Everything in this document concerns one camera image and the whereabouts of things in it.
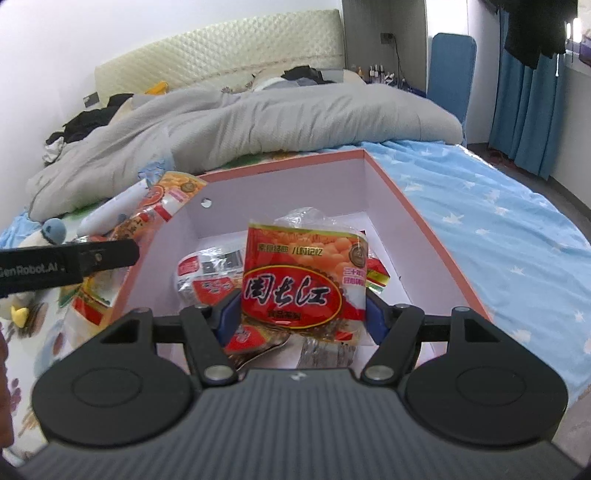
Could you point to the wall outlet with plug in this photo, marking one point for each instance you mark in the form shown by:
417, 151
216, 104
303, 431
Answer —
387, 38

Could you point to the cream quilted headboard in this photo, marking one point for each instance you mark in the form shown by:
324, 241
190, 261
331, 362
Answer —
231, 50

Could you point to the red orange snack packet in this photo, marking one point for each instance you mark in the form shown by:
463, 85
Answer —
295, 277

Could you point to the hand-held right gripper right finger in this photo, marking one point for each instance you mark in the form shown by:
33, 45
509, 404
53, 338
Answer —
375, 318

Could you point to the red green snack packet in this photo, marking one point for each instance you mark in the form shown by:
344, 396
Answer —
377, 274

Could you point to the pink cardboard box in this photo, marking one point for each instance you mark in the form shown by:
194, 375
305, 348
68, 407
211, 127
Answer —
300, 194

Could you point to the white plastic bottle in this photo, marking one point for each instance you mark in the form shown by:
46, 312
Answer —
106, 214

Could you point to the grey wall socket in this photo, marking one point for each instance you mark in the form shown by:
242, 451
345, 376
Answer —
91, 100

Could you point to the pile of snack packets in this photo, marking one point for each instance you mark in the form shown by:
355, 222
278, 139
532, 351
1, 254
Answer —
175, 189

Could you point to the heap of black clothes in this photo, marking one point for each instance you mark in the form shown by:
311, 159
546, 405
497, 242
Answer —
87, 122

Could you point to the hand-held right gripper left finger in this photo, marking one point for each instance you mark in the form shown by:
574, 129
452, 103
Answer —
229, 319

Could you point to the black garment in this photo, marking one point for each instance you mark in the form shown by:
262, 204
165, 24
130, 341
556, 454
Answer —
307, 74

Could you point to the blue padded board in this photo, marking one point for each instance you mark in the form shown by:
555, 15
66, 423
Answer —
450, 83

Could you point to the row of small bottles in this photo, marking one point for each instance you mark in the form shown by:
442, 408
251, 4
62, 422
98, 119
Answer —
378, 74

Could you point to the red label clear snack packet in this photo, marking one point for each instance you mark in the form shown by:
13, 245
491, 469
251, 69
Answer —
251, 339

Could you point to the clear brown strips snack packet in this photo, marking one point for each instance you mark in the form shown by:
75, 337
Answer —
207, 281

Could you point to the grey duvet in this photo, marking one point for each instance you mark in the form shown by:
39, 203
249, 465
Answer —
277, 124

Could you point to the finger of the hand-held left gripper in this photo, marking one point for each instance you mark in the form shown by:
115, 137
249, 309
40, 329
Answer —
111, 256

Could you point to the hanging black jacket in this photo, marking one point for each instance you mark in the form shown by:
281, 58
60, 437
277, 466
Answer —
535, 32

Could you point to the plush duck toy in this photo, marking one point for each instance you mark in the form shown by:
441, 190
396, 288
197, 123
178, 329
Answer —
44, 235

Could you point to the crumpled blue plastic bag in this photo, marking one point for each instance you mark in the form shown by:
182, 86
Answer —
154, 170

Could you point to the blue curtain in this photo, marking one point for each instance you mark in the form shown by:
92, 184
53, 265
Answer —
526, 101

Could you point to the yellow cloth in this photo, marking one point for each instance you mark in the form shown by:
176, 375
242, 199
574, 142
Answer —
157, 88

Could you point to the silver snack packet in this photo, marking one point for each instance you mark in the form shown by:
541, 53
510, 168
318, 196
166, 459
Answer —
325, 353

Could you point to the blue star bed sheet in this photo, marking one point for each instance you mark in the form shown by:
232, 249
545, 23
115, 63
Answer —
485, 221

